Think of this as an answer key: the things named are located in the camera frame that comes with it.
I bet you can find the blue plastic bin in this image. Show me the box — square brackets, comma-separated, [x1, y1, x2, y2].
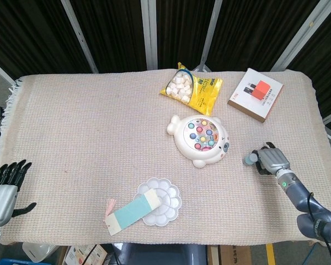
[0, 258, 28, 265]

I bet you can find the white plastic container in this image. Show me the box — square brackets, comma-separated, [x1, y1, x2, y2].
[22, 242, 61, 263]

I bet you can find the brown cardboard box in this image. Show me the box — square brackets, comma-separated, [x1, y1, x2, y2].
[207, 243, 252, 265]

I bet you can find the teal grey toy hammer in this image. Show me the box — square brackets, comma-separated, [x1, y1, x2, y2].
[242, 153, 259, 167]

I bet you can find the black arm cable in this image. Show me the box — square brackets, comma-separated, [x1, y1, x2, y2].
[306, 192, 331, 265]

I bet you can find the teal cream tasselled bookmark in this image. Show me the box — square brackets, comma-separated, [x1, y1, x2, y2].
[104, 188, 164, 237]

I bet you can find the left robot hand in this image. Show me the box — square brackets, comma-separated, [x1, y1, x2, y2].
[0, 159, 37, 227]

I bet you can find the black curtain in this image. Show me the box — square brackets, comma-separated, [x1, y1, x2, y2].
[0, 0, 331, 119]

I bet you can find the orange cube block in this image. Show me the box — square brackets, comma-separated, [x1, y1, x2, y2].
[250, 79, 272, 102]

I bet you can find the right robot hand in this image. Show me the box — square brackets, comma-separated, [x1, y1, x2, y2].
[250, 141, 291, 176]

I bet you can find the white metal frame post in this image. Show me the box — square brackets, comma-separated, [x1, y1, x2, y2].
[0, 56, 16, 86]
[140, 0, 158, 70]
[271, 0, 331, 72]
[197, 0, 224, 72]
[61, 0, 99, 74]

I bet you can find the white bear whack-a-mole toy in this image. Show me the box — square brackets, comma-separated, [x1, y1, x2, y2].
[166, 114, 231, 168]

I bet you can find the beige woven tablecloth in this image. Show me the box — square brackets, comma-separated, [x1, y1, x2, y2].
[0, 68, 331, 246]

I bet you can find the white flower paint palette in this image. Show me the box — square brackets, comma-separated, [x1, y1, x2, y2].
[133, 177, 181, 227]

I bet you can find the printed cardboard box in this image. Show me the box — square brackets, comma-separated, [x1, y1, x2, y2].
[61, 243, 111, 265]

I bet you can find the white flat product box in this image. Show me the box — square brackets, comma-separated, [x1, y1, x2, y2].
[227, 67, 284, 124]

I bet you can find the yellow marshmallow snack bag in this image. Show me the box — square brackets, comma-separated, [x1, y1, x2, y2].
[159, 62, 223, 116]

